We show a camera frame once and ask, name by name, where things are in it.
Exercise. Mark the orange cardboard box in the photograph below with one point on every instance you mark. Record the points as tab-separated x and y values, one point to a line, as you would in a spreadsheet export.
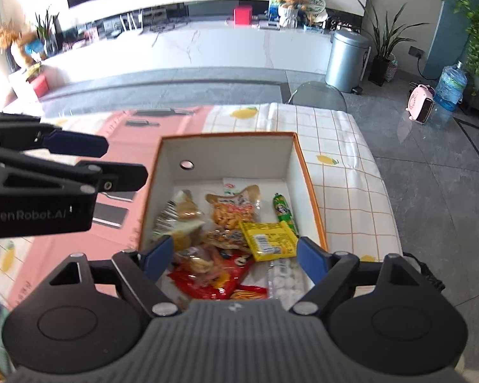
231	155

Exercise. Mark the clear packet of white candies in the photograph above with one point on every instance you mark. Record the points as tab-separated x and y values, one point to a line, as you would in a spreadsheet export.
287	279

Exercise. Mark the tan cartoon snack packet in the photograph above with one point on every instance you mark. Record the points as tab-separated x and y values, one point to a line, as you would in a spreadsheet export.
231	211

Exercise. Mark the red storage box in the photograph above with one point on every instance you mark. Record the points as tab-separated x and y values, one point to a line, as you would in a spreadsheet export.
38	85

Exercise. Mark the wall socket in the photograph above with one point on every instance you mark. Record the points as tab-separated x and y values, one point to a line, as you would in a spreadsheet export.
416	52

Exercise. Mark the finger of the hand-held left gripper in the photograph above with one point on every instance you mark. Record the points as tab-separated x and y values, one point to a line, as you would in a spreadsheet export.
119	177
78	144

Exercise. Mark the clear pastry snack packet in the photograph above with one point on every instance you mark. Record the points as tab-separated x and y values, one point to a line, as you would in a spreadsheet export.
183	209

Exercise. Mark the white router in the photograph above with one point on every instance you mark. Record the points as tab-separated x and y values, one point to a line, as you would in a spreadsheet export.
131	22

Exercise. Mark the red cartoon snack packet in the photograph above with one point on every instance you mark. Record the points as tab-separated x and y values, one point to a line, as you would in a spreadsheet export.
239	266

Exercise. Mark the round glass table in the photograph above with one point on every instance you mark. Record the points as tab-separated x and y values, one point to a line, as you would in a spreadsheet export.
317	95

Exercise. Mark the green picture box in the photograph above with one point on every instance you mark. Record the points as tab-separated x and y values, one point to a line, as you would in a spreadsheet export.
276	6

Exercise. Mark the silver trash can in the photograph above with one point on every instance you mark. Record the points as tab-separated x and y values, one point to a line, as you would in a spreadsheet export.
346	62

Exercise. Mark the pink fan heater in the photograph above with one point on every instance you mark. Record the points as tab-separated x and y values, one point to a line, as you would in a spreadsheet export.
421	104

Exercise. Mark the blue water jug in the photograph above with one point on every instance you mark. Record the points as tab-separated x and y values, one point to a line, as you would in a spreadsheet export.
451	87

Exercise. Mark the black cloth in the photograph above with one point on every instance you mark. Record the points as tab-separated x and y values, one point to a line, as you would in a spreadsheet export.
427	273

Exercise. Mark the orange plush toy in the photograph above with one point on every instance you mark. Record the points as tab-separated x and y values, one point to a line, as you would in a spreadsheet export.
22	46

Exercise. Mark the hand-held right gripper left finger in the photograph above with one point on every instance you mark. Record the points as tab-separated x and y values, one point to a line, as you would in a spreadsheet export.
159	256

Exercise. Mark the pink table mat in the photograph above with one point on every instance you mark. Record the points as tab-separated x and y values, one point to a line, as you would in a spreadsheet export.
115	135

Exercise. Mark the round hand fan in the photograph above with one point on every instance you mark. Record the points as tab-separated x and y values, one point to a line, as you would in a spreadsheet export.
313	8

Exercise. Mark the yellow snack packet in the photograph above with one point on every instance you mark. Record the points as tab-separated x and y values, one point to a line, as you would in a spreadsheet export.
269	240

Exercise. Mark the white television console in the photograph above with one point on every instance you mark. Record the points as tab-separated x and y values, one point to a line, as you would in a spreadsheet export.
183	52

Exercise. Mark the snake plant in black pot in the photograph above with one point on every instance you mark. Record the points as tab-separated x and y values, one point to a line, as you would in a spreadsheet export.
381	56

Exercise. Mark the clear packet of brown snacks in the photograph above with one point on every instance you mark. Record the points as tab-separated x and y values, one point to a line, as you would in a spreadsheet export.
223	237

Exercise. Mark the white snack packet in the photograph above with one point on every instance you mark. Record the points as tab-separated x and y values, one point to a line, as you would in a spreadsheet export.
229	185

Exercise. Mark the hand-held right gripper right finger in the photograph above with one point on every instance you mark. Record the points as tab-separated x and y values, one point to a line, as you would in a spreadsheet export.
313	258

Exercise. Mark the green sausage stick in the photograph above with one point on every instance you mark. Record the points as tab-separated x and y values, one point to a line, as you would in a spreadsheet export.
281	207

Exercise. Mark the red cube box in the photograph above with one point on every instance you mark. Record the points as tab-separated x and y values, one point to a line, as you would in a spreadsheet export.
243	15

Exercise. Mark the green plant in glass vase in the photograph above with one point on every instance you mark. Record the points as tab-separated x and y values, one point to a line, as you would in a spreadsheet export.
46	32

